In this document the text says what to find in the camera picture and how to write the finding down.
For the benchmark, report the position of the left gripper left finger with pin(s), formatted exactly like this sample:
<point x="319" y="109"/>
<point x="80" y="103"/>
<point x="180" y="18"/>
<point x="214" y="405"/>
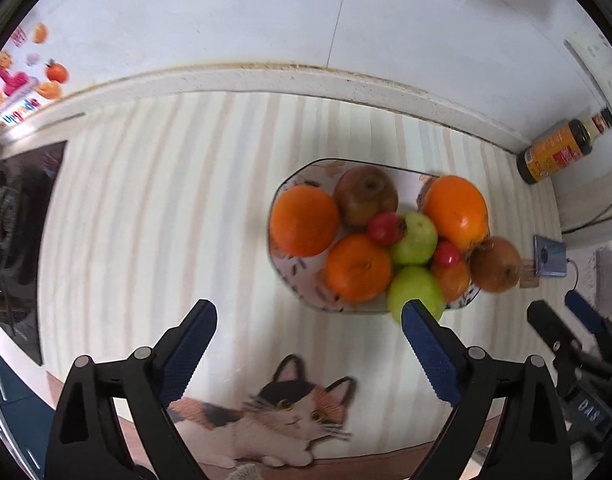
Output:
<point x="155" y="377"/>

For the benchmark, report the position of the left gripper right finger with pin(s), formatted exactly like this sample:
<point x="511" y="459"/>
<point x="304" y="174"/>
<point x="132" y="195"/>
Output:
<point x="462" y="376"/>

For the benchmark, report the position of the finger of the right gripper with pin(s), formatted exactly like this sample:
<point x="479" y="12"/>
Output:
<point x="556" y="335"/>
<point x="596" y="324"/>

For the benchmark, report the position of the dark orange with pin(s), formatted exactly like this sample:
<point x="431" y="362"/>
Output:
<point x="454" y="280"/>

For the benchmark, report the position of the green apple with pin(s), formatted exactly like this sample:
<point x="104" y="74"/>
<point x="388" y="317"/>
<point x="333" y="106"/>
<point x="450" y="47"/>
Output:
<point x="415" y="283"/>
<point x="419" y="242"/>

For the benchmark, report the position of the brown apple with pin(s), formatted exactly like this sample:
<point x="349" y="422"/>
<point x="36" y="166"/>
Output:
<point x="495" y="265"/>
<point x="362" y="192"/>

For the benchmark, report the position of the red cherry tomato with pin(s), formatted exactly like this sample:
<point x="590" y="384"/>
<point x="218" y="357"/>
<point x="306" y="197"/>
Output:
<point x="446" y="254"/>
<point x="386" y="228"/>

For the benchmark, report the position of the small orange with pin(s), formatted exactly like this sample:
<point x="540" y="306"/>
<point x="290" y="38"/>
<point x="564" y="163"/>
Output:
<point x="304" y="221"/>
<point x="357" y="269"/>

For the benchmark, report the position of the large orange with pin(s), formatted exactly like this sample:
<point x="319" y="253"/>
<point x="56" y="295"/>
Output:
<point x="458" y="210"/>

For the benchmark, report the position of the brown card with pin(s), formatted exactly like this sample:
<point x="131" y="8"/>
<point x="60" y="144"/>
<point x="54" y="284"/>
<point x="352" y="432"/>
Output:
<point x="528" y="275"/>

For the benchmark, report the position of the blue smartphone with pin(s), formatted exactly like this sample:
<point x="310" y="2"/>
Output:
<point x="550" y="258"/>

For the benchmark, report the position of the floral oval ceramic plate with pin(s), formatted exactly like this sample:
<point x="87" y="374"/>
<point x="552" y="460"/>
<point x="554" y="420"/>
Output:
<point x="304" y="275"/>

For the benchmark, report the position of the soy sauce bottle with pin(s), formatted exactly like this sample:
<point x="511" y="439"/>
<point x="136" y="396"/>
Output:
<point x="559" y="149"/>

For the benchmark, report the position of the black gas stove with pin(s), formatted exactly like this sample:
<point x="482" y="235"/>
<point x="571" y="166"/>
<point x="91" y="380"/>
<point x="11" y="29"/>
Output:
<point x="26" y="184"/>

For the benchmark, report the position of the white wall socket left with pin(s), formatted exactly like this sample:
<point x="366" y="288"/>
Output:
<point x="594" y="54"/>

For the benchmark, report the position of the colourful wall sticker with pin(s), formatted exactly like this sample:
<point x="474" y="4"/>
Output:
<point x="30" y="78"/>

